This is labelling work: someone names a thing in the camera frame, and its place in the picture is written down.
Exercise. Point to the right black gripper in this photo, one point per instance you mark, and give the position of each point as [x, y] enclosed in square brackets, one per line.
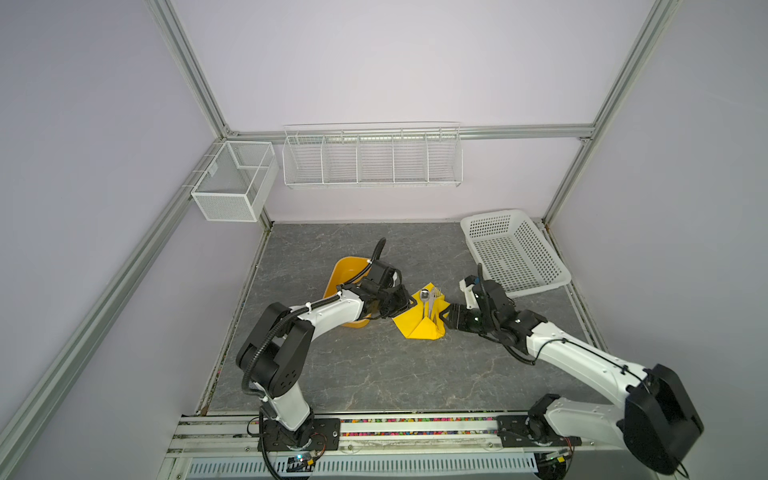
[456, 313]

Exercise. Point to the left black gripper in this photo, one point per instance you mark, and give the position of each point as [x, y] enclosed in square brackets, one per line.
[404, 302]

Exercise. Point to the silver spoon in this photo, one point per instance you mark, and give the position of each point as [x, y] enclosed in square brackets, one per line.
[424, 296]

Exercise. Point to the yellow paper napkin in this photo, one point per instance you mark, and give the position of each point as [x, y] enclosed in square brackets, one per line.
[413, 326]

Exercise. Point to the white perforated plastic basket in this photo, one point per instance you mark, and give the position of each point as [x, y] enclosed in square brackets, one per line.
[514, 253]

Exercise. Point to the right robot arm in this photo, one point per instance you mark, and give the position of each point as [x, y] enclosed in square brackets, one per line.
[649, 412]

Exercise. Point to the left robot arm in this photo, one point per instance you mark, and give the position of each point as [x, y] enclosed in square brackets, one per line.
[274, 353]

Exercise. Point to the yellow plastic tray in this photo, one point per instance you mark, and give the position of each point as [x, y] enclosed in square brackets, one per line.
[345, 269]

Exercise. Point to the white vent grille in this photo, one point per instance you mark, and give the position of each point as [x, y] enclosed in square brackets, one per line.
[341, 466]

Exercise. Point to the white mesh box basket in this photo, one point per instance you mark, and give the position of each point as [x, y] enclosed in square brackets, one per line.
[236, 183]

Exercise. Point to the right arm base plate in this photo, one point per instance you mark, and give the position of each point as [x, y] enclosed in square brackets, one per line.
[518, 430]

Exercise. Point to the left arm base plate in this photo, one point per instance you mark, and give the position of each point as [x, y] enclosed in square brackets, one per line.
[314, 434]

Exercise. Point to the white wire shelf rack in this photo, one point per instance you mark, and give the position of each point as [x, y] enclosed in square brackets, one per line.
[383, 154]

